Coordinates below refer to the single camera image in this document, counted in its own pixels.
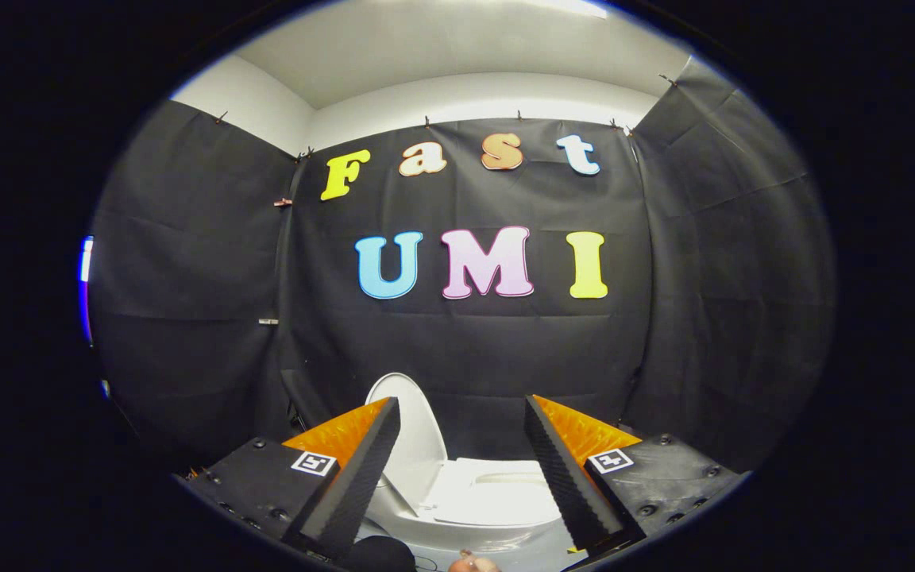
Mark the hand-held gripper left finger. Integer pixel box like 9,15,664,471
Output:
174,396,403,562

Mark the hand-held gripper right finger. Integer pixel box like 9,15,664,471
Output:
523,394,751,558

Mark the white toilet seat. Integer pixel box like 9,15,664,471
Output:
424,457,563,530

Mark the dark rounded object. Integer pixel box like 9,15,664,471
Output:
345,535,419,572

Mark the black backdrop cloth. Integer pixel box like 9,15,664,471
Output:
88,56,836,477

